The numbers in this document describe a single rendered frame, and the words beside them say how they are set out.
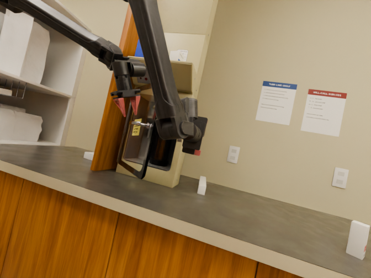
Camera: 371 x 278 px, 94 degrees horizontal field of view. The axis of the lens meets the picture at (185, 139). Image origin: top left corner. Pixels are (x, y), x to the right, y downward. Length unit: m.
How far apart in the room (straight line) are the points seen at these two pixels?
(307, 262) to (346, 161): 0.92
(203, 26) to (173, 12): 0.19
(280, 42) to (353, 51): 0.43
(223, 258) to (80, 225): 0.50
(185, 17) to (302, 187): 1.20
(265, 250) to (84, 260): 0.60
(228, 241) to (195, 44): 0.85
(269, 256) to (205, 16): 1.01
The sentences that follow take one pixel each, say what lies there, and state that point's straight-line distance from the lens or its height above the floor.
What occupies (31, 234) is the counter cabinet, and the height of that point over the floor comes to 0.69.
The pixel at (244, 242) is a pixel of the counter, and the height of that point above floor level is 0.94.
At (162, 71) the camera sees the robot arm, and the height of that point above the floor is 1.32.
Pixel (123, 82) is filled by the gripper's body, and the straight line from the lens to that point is 0.72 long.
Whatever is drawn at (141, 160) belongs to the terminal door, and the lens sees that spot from 0.71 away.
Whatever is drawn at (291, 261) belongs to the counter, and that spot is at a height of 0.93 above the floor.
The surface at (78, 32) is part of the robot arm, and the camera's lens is 0.82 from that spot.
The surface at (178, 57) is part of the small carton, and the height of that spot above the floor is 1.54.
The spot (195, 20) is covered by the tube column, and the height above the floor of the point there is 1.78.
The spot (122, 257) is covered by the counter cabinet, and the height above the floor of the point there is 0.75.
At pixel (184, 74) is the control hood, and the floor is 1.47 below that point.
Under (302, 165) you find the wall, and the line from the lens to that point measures 1.32.
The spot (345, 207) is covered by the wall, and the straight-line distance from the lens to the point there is 1.45.
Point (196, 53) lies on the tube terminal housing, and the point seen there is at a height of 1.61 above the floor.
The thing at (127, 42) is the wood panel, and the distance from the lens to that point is 1.03.
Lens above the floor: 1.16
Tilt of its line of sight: 2 degrees up
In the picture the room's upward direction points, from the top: 12 degrees clockwise
